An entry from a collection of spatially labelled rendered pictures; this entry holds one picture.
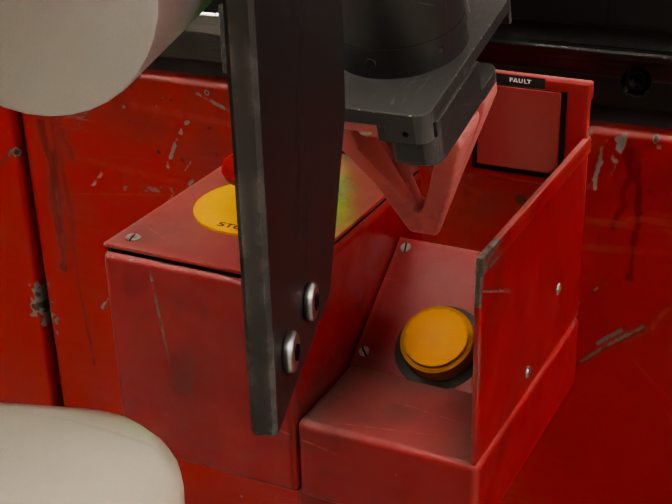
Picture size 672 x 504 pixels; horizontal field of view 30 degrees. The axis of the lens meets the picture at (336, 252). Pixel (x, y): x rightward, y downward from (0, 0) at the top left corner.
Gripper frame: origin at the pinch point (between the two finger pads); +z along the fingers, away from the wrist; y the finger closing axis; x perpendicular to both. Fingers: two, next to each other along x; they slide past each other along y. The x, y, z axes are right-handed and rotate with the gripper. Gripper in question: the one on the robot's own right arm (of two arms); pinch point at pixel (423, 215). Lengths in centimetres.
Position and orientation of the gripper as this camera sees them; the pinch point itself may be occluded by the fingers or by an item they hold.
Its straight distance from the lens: 58.3
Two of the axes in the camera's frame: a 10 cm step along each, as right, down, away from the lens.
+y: 4.2, -6.1, 6.7
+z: 1.5, 7.7, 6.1
